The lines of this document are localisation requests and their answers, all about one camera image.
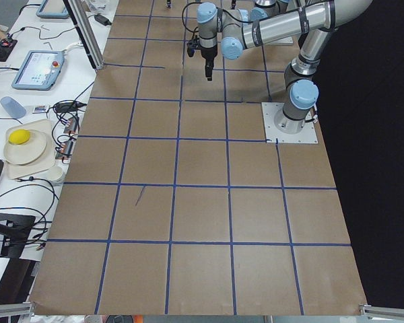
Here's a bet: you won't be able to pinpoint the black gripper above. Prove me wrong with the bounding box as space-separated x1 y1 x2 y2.
201 46 217 81

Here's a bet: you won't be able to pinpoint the black power adapter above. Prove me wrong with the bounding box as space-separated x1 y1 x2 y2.
94 13 112 26

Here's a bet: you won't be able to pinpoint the brown paper table cover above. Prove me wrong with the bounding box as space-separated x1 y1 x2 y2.
30 1 366 315

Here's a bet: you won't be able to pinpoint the near blue teach pendant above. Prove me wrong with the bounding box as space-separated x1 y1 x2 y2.
11 50 65 91

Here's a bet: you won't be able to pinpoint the blue teach pendant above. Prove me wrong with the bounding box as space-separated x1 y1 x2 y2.
36 0 69 19
11 50 65 91

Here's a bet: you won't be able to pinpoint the far blue teach pendant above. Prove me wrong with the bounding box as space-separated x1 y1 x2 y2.
36 0 69 19

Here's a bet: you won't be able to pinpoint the white paper cup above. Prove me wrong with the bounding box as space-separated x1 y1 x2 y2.
46 166 66 185

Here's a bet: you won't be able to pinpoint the blue plastic cup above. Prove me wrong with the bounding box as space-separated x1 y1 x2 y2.
0 96 26 119

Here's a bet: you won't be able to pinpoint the yellow lemon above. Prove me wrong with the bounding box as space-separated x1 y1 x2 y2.
8 129 31 145

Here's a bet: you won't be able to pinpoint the beige round plate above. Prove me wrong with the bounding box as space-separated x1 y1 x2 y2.
3 130 47 165

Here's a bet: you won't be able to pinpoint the beige tray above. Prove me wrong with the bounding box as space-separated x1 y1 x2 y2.
3 119 55 179

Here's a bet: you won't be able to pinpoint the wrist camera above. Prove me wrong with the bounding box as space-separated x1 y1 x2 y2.
187 36 200 58

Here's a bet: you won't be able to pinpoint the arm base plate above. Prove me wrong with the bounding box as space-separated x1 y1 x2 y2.
261 102 318 144

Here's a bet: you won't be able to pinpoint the aluminium frame post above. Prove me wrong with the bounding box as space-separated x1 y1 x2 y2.
63 0 104 70

